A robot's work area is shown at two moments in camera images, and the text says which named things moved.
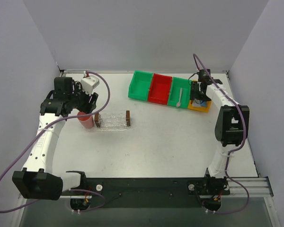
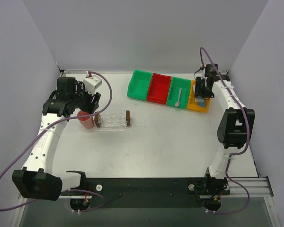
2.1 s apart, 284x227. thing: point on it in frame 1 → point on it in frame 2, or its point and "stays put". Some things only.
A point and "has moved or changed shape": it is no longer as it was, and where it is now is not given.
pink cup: x=85 y=122 stays put
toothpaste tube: x=196 y=104 has moved or changed shape
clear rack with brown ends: x=112 y=119 stays put
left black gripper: x=89 y=101 stays put
